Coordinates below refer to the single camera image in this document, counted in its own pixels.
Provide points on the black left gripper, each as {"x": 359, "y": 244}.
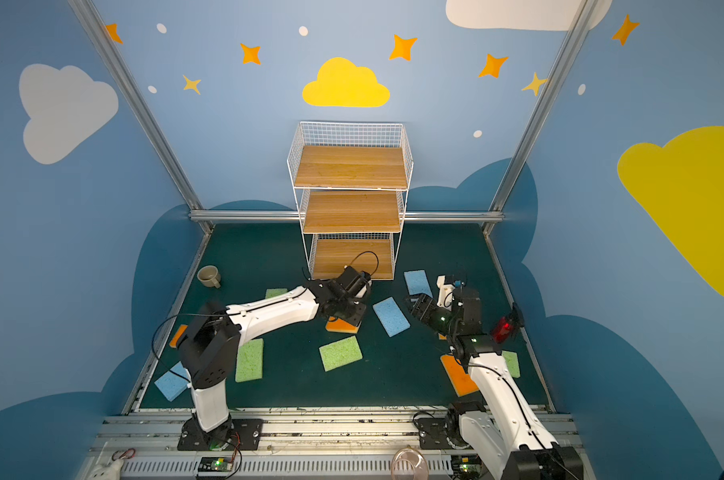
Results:
{"x": 350, "y": 308}

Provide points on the green sponge centre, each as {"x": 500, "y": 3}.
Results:
{"x": 340, "y": 353}

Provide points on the green sponge lower left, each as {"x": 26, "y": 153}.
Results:
{"x": 250, "y": 361}

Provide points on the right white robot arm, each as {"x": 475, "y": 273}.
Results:
{"x": 505, "y": 432}

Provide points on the blue sponge centre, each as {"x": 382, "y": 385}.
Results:
{"x": 391, "y": 317}

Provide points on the green sponge upper left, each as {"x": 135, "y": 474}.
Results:
{"x": 275, "y": 292}

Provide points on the red small object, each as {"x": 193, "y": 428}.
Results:
{"x": 509, "y": 325}

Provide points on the blue sponge near shelf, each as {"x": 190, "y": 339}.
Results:
{"x": 417, "y": 283}

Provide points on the green sponge right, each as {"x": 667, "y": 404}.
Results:
{"x": 512, "y": 362}

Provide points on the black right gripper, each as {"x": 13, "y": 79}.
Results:
{"x": 425, "y": 309}

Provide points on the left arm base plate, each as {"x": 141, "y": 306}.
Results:
{"x": 242, "y": 434}

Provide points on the beige mug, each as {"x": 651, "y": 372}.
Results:
{"x": 209, "y": 276}

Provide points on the blue sponge far left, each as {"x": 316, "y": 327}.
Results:
{"x": 173, "y": 382}

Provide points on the white wire wooden shelf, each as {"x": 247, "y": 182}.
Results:
{"x": 351, "y": 182}

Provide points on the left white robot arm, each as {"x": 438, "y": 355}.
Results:
{"x": 209, "y": 346}

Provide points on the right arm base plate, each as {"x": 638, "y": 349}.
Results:
{"x": 432, "y": 433}

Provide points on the orange sponge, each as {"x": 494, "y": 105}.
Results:
{"x": 338, "y": 325}
{"x": 174, "y": 341}
{"x": 460, "y": 380}

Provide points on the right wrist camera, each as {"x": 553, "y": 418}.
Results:
{"x": 447, "y": 285}

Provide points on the green sponge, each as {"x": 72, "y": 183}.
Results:
{"x": 250, "y": 361}
{"x": 340, "y": 353}
{"x": 512, "y": 362}
{"x": 275, "y": 292}

